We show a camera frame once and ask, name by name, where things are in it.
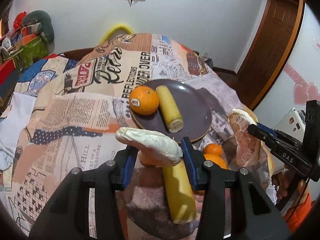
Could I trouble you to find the white device with stickers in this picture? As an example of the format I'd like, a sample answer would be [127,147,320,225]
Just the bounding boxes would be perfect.
[273,107,307,141]

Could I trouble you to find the large orange with sticker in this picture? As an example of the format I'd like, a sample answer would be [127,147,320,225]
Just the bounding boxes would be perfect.
[129,86,160,116]

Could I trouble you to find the purple plate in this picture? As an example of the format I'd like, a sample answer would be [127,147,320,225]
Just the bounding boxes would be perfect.
[130,79,213,143]

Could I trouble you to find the newspaper print tablecloth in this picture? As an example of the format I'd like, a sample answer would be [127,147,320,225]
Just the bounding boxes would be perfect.
[0,33,277,240]

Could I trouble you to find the green gift box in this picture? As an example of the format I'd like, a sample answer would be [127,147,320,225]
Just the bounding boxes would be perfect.
[15,36,49,67]

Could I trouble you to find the red box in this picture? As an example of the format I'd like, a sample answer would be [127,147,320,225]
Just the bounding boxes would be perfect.
[0,59,17,86]

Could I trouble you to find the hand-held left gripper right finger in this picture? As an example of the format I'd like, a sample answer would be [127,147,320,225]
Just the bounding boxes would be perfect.
[181,137,288,240]

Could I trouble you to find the person's right forearm orange sleeve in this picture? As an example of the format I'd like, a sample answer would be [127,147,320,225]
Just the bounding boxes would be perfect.
[284,180,313,229]

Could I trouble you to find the blue patchwork quilt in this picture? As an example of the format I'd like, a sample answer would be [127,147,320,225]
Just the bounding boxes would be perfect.
[0,53,75,125]

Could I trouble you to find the person's right hand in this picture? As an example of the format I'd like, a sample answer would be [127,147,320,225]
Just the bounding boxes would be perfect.
[271,169,309,202]

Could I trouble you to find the pink heart wall sticker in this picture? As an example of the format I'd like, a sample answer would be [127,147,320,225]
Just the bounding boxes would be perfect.
[284,64,320,106]

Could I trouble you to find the yellow curved cushion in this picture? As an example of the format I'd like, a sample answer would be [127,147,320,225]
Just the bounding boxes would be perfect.
[100,23,134,43]

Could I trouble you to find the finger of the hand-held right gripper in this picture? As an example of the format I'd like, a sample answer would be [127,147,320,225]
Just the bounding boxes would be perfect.
[247,123,278,147]

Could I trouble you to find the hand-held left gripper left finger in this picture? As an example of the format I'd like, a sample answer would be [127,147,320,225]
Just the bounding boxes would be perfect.
[29,146,138,240]

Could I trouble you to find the pink peeled pomelo segment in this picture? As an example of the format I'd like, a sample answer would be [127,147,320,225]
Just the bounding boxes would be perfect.
[228,108,262,167]

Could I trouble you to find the brown wooden door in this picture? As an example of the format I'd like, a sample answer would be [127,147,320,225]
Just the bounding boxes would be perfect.
[236,0,304,111]

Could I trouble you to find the white pith pomelo segment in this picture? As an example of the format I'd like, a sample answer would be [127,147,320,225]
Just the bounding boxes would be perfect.
[115,127,183,167]

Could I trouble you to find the grey plush toy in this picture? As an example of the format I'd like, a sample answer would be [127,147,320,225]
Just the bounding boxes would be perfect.
[21,10,55,43]

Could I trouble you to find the pomelo peel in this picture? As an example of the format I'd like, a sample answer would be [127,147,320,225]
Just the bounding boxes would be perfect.
[244,104,275,176]

